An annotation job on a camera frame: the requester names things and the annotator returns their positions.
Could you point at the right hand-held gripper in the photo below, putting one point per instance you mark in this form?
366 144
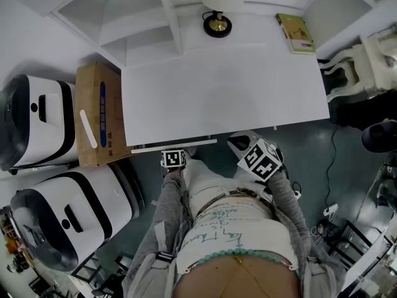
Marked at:
260 163

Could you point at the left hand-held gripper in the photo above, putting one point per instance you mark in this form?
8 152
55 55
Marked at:
173 158

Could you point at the white plastic bin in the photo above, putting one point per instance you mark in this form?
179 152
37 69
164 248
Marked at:
173 145

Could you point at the white desk with hutch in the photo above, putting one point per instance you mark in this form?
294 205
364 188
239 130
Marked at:
223 98

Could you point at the person's right forearm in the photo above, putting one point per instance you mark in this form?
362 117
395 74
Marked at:
283 197

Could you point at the person's left forearm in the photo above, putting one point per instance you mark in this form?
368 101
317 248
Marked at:
170 197

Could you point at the person's right leg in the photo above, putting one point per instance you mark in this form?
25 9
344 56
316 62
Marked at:
245 182

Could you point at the person's leg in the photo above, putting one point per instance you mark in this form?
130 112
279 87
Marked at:
207 175
245 182

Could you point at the person's left leg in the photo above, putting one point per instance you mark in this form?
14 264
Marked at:
207 175

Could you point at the person's torso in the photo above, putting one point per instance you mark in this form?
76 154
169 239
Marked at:
235 228

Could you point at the white and black machine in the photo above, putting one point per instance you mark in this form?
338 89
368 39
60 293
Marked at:
87 203
46 120

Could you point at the brown cardboard box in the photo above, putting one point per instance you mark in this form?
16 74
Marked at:
93 98

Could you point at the white power adapter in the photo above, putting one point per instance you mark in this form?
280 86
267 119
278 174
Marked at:
330 210

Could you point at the black bag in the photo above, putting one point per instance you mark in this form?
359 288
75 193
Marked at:
359 113

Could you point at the white shade table lamp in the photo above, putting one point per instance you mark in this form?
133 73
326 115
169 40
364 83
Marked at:
217 26

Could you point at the green book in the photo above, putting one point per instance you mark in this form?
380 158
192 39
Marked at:
296 33

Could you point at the cream ornate vanity table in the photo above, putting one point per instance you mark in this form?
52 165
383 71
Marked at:
372 70

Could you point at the black metal frame rack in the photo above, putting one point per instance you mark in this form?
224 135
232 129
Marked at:
350 244

